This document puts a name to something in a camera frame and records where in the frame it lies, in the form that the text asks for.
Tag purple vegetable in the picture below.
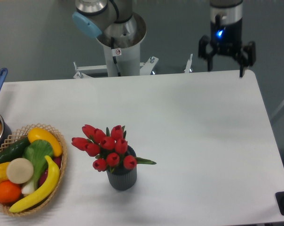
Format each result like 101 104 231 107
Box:
39 157 62 187

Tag yellow banana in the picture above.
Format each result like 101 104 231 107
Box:
9 155 60 213

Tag green cucumber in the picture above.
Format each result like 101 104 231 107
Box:
0 137 30 164

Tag orange fruit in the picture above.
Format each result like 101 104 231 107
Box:
0 180 21 203

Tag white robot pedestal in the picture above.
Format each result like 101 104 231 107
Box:
72 35 194 79

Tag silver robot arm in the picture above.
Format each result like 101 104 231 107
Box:
72 0 256 77

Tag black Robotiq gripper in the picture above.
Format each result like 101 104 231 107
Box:
198 0 256 78

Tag woven wicker basket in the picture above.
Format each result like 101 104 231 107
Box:
0 123 68 217

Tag green bok choy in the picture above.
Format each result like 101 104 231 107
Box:
22 139 54 196

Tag yellow squash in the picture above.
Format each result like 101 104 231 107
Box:
27 128 63 158

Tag dark grey ribbed vase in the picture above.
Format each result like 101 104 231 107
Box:
106 145 138 191

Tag beige round disc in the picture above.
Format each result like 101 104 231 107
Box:
6 158 34 184

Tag red tulip bouquet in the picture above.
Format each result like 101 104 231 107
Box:
71 124 156 175

